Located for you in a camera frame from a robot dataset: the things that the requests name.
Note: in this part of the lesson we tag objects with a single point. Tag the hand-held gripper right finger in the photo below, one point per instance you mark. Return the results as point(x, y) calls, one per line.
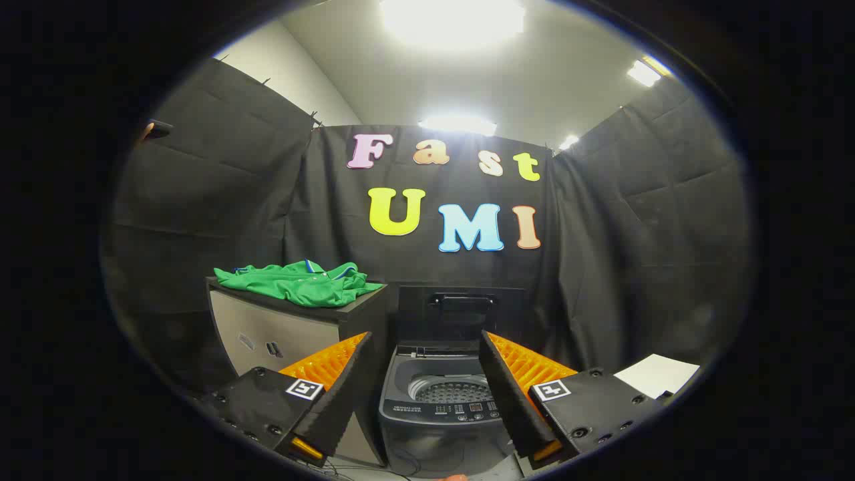
point(507, 394)

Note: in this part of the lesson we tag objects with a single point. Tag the white flat sheet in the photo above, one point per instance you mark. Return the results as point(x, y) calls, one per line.
point(658, 374)

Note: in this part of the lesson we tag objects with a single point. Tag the dark cabinet with grey door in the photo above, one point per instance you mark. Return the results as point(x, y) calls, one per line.
point(267, 327)

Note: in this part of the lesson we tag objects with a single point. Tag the grey washing machine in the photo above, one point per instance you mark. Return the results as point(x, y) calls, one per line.
point(434, 434)

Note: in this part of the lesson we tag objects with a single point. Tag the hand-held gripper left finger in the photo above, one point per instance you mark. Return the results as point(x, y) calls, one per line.
point(347, 394)

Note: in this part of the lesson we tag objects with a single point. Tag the green polo shirt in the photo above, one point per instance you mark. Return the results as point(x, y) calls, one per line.
point(300, 284)

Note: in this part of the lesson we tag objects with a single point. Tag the dark washing machine lid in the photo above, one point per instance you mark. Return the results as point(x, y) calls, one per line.
point(461, 321)

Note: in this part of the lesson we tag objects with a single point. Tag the ceiling light panel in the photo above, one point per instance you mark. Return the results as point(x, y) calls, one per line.
point(454, 20)
point(457, 125)
point(643, 72)
point(569, 141)

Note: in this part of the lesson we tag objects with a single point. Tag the black backdrop cloth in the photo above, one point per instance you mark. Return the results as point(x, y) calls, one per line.
point(601, 267)

